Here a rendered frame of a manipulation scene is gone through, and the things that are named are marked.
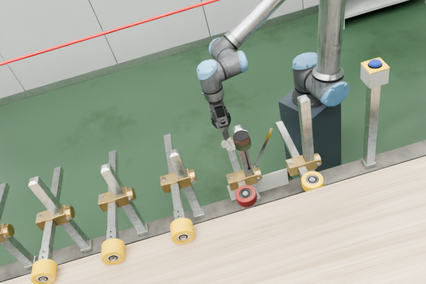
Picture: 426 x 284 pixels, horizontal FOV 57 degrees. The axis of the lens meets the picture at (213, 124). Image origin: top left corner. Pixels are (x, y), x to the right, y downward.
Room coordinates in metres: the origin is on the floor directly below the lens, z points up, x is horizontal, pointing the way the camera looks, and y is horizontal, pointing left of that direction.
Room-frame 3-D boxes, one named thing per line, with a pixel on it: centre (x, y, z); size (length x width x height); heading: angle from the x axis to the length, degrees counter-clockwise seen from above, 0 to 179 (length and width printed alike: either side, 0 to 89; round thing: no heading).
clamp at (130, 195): (1.04, 0.44, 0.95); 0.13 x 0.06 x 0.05; 90
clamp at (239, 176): (1.04, -0.06, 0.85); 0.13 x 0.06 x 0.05; 90
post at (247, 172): (1.04, -0.08, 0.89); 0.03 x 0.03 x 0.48; 0
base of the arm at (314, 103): (1.68, -0.57, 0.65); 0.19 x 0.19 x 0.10
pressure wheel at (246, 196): (0.92, -0.04, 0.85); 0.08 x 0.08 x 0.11
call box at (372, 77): (1.04, -0.59, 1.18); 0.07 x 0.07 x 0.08; 0
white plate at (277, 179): (1.07, -0.11, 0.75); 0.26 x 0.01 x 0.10; 90
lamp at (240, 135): (1.00, -0.08, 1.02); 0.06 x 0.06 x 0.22; 0
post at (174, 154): (1.04, 0.17, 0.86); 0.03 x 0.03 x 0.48; 0
